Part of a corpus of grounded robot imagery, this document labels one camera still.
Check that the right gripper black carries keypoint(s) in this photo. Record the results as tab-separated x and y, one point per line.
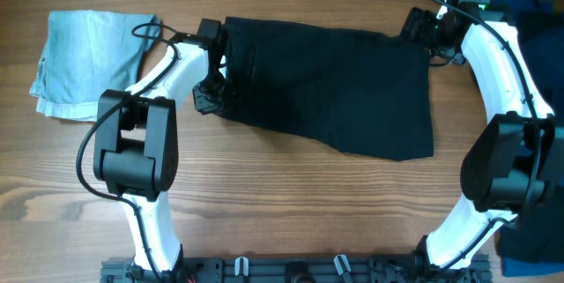
419	35

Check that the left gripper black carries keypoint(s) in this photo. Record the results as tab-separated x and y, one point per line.
204	106

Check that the black shorts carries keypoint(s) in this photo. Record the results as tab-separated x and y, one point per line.
357	91

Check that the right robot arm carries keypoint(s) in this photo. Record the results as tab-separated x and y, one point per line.
516	162

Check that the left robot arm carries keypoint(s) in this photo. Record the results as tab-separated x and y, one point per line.
136	150

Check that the folded light blue denim shorts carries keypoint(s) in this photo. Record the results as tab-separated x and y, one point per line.
86	53

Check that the blue garment in pile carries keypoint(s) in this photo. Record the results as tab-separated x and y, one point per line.
536	247

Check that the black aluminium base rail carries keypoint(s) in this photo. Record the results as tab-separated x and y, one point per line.
341	268

